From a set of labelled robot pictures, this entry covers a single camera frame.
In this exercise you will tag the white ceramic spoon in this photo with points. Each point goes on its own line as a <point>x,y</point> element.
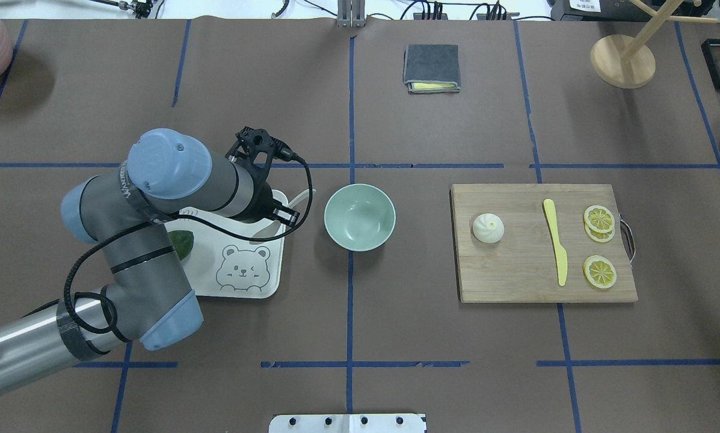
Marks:
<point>273,228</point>

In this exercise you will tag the green avocado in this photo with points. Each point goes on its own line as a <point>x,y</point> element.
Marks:
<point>183,242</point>

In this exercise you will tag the wooden mug tree stand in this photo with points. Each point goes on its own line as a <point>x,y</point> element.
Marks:
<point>624,61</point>

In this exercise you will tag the yellow plastic knife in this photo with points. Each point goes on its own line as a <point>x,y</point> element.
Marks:
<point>561,256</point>

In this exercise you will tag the upper lemon slice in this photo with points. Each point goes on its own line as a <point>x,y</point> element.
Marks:
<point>599,219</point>

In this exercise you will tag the grey folded cloth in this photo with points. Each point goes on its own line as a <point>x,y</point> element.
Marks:
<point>432,69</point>

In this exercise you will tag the hidden lemon slice underneath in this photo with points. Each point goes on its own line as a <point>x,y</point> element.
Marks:
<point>599,237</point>

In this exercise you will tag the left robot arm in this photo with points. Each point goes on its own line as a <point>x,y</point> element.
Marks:
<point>130,285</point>

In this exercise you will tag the wooden cutting board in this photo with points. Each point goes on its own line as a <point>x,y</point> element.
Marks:
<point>521,267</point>

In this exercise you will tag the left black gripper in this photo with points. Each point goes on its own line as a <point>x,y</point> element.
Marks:
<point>263,203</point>

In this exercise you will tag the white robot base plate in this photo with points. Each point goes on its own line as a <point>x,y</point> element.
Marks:
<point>379,422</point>

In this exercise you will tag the lemon slice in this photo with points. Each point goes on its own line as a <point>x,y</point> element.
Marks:
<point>599,272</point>
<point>599,219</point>

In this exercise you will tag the white bear serving tray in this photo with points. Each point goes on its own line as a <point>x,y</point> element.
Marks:
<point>223,266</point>

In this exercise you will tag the white steamed bun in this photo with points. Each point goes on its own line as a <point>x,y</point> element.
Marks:
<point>488,228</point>

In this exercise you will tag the light green bowl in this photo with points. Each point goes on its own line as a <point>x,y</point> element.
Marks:
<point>359,217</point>

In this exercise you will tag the lower lemon slice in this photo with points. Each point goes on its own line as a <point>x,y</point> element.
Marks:
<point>599,272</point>

